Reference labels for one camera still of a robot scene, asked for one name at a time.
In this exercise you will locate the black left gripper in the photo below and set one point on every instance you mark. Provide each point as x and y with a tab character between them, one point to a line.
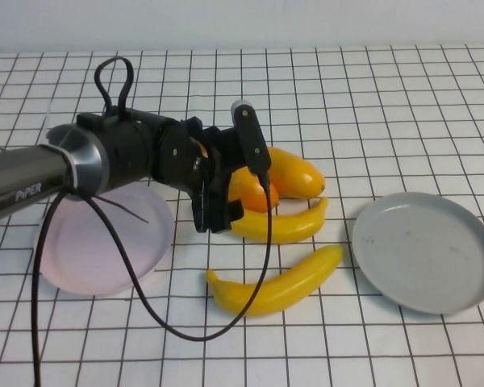
222	153

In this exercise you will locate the orange-tinted mango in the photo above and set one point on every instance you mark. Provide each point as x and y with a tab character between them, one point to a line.
252	193

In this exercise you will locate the slim yellow banana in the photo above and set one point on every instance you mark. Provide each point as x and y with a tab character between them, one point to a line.
294	225

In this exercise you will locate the yellow mango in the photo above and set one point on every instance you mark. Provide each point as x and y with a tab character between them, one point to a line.
298	173

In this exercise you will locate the thick yellow banana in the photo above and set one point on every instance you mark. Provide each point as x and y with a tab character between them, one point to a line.
298	282

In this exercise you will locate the pink round plate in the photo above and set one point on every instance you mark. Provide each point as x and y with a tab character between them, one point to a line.
84	262

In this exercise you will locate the grey round plate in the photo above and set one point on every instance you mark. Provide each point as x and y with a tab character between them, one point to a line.
423	254

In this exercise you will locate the black zip tie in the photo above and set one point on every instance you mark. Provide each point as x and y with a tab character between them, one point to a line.
125	209

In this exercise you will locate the white zip tie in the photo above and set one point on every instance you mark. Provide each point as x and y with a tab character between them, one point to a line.
73	169

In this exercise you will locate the white grid-pattern tablecloth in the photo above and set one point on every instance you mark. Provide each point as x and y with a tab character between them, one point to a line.
347	101

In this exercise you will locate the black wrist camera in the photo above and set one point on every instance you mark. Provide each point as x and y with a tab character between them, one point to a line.
250	133

